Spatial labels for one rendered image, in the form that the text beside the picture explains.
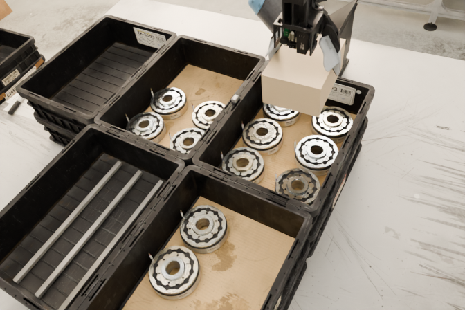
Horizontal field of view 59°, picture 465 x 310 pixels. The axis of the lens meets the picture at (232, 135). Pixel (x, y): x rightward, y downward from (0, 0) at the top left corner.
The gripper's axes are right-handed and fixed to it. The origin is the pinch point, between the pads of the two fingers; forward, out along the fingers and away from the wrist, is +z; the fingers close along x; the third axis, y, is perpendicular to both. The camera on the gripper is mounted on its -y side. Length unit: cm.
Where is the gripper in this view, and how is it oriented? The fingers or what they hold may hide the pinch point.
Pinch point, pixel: (304, 64)
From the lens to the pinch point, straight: 85.8
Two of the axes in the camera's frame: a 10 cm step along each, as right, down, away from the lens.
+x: 8.9, 2.8, -3.5
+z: 1.0, 6.4, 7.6
